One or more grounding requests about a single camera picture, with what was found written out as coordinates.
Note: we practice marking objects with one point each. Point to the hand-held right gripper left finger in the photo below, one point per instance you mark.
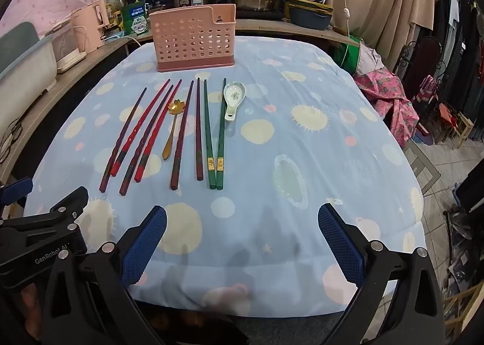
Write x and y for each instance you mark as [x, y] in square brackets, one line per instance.
[145, 246]

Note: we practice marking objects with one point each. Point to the pink perforated utensil basket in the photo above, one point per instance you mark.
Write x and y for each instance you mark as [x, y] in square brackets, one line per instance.
[189, 38]

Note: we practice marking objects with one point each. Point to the blue casserole dish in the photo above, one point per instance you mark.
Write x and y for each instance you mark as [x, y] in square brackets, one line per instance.
[308, 19]

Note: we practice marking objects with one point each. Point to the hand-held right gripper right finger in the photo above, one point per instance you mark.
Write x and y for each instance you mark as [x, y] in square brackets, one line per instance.
[340, 243]

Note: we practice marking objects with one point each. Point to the white ceramic soup spoon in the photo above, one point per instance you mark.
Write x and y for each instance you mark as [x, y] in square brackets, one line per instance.
[233, 93]

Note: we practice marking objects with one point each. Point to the white countertop appliance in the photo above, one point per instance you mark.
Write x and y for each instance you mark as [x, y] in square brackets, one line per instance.
[66, 50]

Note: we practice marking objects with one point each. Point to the pink electric kettle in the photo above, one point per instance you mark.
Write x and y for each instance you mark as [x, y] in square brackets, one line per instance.
[89, 27]

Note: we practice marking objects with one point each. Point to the bright red chopstick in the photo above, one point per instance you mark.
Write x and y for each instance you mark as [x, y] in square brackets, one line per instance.
[141, 127]
[159, 130]

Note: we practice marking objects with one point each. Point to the hanging clothes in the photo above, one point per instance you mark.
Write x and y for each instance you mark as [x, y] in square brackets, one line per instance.
[457, 27]

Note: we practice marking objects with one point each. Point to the dark purple red chopstick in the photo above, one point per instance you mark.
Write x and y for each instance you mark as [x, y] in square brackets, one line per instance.
[147, 139]
[123, 140]

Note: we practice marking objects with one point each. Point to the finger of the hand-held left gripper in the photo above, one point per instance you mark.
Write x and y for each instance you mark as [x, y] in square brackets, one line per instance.
[73, 201]
[15, 188]

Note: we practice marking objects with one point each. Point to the wooden stool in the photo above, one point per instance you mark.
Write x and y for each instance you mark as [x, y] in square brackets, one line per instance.
[455, 125]

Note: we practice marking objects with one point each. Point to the blue planet print blanket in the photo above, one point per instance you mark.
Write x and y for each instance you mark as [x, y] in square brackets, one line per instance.
[302, 163]

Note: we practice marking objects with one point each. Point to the black iron chair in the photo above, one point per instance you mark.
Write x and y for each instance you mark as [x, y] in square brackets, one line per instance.
[427, 53]

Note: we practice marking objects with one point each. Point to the gold flower spoon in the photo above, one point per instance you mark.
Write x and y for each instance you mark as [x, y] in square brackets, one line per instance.
[174, 106]

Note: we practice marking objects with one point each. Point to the pink patterned cloth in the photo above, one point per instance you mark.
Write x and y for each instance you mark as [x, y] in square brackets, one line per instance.
[389, 95]

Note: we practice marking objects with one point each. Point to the green box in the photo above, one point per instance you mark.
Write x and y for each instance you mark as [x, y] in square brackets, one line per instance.
[135, 19]

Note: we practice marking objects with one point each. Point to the white plastic bin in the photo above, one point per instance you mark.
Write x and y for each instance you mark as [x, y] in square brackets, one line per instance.
[22, 72]

